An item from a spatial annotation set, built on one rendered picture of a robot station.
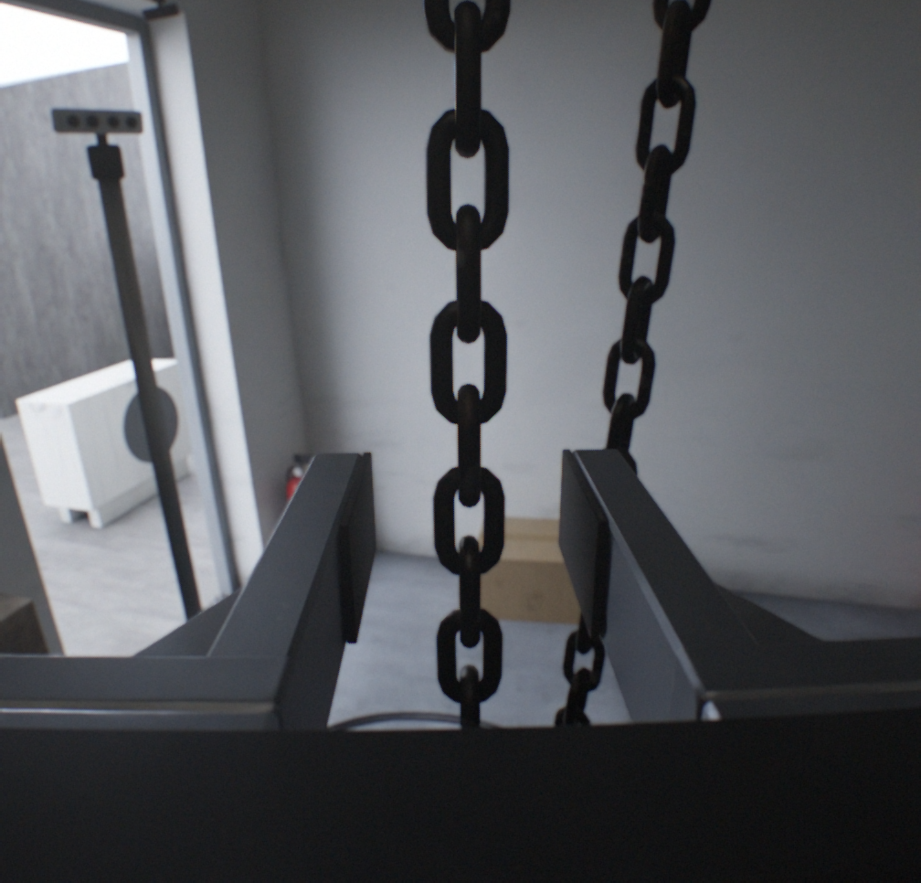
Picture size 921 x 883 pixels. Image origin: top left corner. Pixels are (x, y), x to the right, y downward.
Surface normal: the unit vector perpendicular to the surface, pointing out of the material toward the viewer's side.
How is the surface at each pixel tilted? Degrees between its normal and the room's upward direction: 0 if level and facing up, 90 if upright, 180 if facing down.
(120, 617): 0
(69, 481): 90
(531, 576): 90
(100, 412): 90
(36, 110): 90
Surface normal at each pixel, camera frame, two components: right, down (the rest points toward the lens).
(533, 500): -0.29, 0.32
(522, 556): -0.04, -0.94
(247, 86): 0.96, 0.06
